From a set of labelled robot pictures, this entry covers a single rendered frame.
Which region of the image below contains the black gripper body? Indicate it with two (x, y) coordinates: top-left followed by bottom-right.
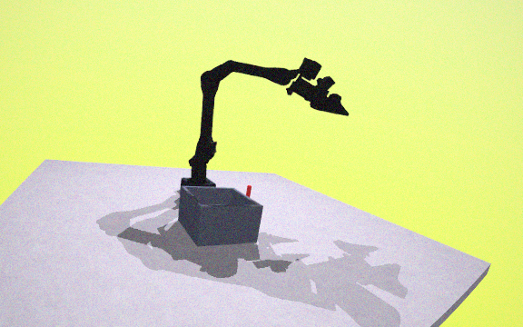
(304, 85), (341, 113)

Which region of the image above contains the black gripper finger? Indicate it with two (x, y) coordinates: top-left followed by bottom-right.
(317, 106), (331, 114)
(332, 102), (349, 116)

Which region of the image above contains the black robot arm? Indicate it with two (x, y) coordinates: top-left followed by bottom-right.
(187, 57), (336, 183)

